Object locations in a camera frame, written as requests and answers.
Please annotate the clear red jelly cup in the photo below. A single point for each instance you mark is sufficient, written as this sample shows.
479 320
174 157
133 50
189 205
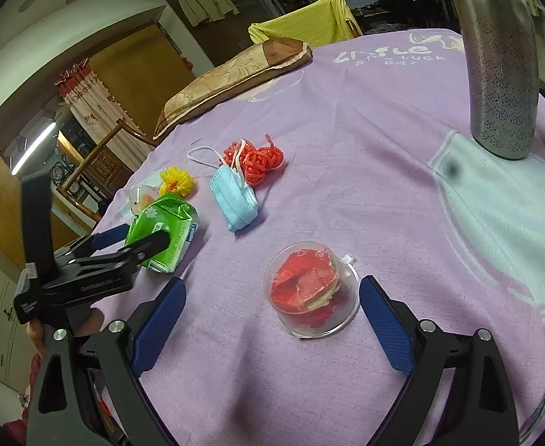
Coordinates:
305 283

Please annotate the pink tablecloth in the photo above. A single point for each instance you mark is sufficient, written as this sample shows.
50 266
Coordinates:
370 172

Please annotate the blue face mask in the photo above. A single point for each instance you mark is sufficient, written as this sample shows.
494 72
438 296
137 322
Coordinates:
233 195

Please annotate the fluorescent light tube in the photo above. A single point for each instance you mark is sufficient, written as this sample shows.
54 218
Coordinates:
33 148

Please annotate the person's left forearm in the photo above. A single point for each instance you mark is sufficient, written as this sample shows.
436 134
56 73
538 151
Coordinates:
17 429

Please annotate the yellow cloth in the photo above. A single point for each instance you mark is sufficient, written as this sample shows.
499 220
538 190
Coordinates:
309 23

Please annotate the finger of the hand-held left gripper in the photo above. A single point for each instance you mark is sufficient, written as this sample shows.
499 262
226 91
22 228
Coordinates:
110 237
151 244

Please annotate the wooden armchair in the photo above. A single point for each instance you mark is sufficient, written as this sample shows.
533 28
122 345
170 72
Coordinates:
107 167

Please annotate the metal bottle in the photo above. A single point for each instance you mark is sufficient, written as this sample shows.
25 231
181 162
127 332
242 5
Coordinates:
500 79

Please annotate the floral pink curtain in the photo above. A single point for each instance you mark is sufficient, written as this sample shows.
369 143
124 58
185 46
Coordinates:
93 102

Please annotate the person's left hand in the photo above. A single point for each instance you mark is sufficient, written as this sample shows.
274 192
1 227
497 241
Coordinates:
90 321

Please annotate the green tissue packet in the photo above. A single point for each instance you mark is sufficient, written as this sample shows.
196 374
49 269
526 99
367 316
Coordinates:
170 216

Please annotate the brown gold pillow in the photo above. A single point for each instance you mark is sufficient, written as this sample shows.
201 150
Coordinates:
235 74

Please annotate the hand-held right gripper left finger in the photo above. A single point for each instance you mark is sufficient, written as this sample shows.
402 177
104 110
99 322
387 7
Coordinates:
158 325

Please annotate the clear orange jelly cup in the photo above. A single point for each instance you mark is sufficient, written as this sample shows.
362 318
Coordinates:
142 197

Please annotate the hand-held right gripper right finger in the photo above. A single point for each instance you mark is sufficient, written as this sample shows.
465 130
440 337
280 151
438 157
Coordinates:
386 323

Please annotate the yellow pompom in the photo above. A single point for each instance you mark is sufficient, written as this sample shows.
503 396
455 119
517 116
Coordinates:
177 181

